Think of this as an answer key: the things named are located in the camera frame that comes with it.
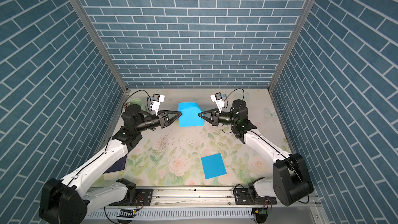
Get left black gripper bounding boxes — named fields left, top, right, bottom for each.
left=134, top=110, right=180, bottom=133

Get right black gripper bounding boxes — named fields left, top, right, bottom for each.
left=200, top=109, right=239, bottom=128

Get blue paper sheet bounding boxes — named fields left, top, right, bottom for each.
left=201, top=153, right=227, bottom=179
left=178, top=102, right=204, bottom=128

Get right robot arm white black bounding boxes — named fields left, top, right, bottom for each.
left=198, top=100, right=314, bottom=206

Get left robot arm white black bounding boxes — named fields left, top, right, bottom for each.
left=38, top=104, right=182, bottom=224

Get green pencil cup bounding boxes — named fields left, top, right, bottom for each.
left=124, top=98, right=147, bottom=111

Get dark blue notebook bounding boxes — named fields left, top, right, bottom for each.
left=104, top=155, right=127, bottom=174

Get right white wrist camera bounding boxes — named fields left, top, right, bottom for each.
left=210, top=92, right=227, bottom=113

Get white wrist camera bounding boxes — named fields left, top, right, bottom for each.
left=149, top=93, right=165, bottom=115
left=210, top=92, right=227, bottom=113

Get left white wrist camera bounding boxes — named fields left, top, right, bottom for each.
left=149, top=93, right=165, bottom=115

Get left camera black cable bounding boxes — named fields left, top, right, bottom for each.
left=120, top=89, right=152, bottom=113

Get camera black cable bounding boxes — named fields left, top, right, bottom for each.
left=120, top=89, right=152, bottom=113
left=224, top=88, right=246, bottom=102

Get right camera black cable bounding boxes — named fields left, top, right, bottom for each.
left=224, top=88, right=246, bottom=102

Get aluminium mounting rail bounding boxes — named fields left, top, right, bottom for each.
left=83, top=186, right=321, bottom=208

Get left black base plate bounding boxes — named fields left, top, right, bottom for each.
left=110, top=188, right=153, bottom=207

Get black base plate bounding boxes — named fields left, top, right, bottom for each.
left=110, top=188, right=153, bottom=207
left=233, top=186, right=277, bottom=206

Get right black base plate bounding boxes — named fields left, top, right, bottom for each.
left=233, top=186, right=277, bottom=206

